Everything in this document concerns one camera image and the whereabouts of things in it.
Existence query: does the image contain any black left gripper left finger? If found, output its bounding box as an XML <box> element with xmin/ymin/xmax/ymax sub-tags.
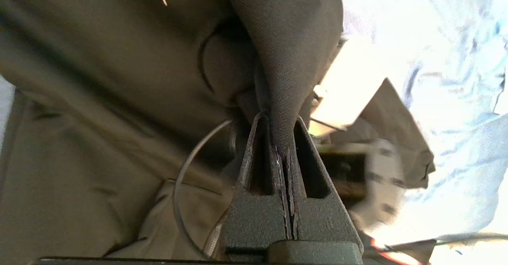
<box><xmin>224</xmin><ymin>112</ymin><xmax>292</xmax><ymax>257</ymax></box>

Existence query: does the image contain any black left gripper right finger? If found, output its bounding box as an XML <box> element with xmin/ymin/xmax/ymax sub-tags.
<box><xmin>284</xmin><ymin>116</ymin><xmax>364</xmax><ymax>253</ymax></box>

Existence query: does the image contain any black garment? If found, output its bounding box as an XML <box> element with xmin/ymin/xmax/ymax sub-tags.
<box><xmin>0</xmin><ymin>0</ymin><xmax>436</xmax><ymax>265</ymax></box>

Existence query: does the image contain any blue bed sheet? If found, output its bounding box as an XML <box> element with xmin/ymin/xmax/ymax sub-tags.
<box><xmin>0</xmin><ymin>0</ymin><xmax>508</xmax><ymax>265</ymax></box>

